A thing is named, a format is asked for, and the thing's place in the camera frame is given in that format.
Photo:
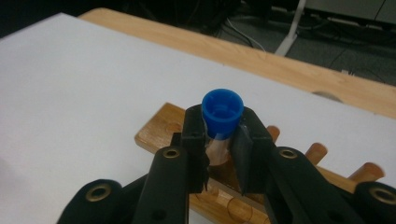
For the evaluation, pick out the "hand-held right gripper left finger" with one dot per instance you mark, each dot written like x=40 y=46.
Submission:
x=193 y=140

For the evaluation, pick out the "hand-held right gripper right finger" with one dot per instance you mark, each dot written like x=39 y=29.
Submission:
x=255 y=137

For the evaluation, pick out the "wooden test tube rack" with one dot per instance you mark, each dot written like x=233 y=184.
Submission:
x=155 y=133

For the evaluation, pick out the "blue capped test tube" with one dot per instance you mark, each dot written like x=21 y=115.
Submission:
x=221 y=112

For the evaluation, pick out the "wooden table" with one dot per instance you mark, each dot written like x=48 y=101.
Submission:
x=218 y=46

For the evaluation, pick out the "white metal stand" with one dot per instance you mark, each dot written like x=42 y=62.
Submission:
x=291 y=34

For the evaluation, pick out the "white plug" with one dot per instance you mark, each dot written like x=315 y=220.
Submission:
x=346 y=72

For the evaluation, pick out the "white table mat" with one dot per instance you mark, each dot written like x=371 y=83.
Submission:
x=77 y=93

